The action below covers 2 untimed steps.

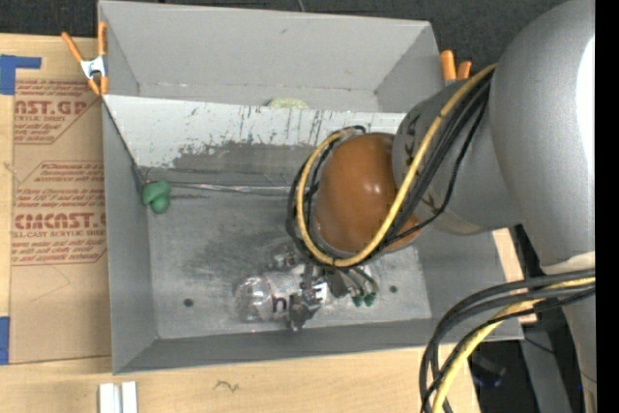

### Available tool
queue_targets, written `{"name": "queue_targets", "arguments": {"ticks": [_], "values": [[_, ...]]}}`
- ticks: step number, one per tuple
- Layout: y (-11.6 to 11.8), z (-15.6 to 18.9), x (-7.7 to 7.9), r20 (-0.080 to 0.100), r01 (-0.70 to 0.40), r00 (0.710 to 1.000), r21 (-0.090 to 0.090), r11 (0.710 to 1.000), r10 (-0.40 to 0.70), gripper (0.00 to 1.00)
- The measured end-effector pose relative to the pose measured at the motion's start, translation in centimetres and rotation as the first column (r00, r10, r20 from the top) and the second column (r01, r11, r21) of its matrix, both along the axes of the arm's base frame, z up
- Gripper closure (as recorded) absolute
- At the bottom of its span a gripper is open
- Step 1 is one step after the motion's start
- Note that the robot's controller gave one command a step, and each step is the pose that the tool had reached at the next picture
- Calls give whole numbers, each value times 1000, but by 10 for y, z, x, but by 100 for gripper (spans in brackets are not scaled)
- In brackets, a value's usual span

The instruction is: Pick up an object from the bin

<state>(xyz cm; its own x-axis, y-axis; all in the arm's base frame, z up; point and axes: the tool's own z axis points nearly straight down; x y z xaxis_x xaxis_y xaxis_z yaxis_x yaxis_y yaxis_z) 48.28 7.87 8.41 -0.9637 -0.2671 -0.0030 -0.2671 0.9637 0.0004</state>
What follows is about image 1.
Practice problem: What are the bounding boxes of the clear plastic bottle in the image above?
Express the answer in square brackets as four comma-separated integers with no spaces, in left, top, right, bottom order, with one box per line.
[234,269,336,324]

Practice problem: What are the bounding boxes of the grey metal bin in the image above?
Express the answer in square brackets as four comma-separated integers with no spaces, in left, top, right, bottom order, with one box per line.
[96,0,525,376]

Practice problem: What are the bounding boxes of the green toy figure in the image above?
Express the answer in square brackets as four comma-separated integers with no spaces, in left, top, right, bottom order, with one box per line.
[141,179,173,215]

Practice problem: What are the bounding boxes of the pale green round thing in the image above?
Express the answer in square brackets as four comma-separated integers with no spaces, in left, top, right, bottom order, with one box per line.
[266,97,310,110]

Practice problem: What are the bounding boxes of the brown cardboard board red print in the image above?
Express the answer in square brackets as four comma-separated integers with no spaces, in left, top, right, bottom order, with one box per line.
[0,32,114,366]

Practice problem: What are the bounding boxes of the black cylinder on white bracket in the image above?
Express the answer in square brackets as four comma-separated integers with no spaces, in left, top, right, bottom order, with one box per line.
[325,266,351,301]

